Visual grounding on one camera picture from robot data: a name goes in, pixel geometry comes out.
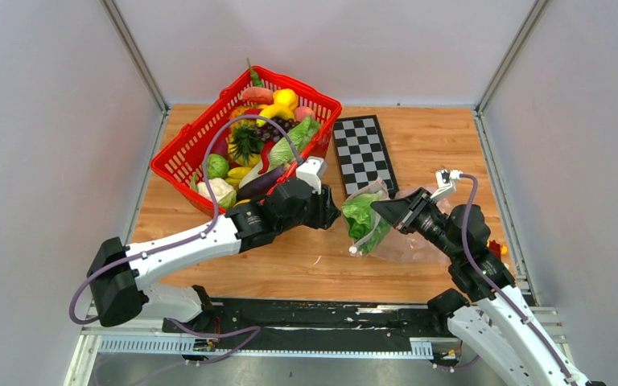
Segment green lettuce head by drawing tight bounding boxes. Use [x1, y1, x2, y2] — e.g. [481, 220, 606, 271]
[342, 192, 392, 256]

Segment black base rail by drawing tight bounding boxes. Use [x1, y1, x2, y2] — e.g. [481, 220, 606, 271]
[76, 298, 480, 368]

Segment red chili pepper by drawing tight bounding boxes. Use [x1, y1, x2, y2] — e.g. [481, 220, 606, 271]
[258, 141, 275, 175]

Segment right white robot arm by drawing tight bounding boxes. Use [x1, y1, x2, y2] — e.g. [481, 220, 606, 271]
[371, 188, 594, 385]

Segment pink peach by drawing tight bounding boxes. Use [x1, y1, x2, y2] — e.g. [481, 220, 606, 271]
[294, 106, 315, 122]

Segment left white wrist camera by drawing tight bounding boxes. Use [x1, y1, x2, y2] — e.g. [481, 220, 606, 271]
[295, 156, 328, 193]

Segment yellow banana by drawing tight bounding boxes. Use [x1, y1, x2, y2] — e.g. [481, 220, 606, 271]
[256, 104, 295, 127]

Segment dark purple grapes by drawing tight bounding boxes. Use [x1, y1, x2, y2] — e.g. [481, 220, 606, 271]
[265, 117, 298, 142]

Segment green chili pepper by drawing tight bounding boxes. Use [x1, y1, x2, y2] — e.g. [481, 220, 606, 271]
[246, 58, 265, 88]

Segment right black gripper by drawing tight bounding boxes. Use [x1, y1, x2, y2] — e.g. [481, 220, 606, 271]
[369, 187, 459, 261]

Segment clear zip top bag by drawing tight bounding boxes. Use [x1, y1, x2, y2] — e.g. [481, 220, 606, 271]
[341, 179, 449, 264]

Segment red plastic basket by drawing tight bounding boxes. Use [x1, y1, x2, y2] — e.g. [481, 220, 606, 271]
[150, 65, 342, 216]

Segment purple eggplant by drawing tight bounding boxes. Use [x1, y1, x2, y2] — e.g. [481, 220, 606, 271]
[237, 164, 288, 200]

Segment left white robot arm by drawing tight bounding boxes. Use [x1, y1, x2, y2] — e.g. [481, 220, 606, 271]
[84, 179, 340, 327]

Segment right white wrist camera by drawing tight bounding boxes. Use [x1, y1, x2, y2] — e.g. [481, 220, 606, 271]
[431, 169, 463, 203]

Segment orange toy pineapple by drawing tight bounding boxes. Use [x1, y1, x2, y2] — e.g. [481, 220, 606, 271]
[227, 118, 264, 167]

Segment yellow mango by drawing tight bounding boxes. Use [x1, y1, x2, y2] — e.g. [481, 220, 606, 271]
[233, 199, 251, 207]

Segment long green cabbage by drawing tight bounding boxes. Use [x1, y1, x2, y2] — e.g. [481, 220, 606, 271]
[268, 117, 321, 170]

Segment black white checkerboard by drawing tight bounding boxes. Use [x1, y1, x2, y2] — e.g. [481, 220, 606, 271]
[333, 115, 399, 198]

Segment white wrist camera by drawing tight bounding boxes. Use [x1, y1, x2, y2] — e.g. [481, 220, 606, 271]
[295, 156, 328, 193]
[431, 169, 463, 203]

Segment small green round cabbage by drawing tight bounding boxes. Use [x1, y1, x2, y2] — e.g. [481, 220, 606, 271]
[206, 154, 229, 179]

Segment yellow lemon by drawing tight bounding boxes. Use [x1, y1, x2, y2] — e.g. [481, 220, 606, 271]
[273, 88, 299, 111]

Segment white cauliflower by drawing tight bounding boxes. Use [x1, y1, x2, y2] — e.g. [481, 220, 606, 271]
[196, 178, 237, 209]

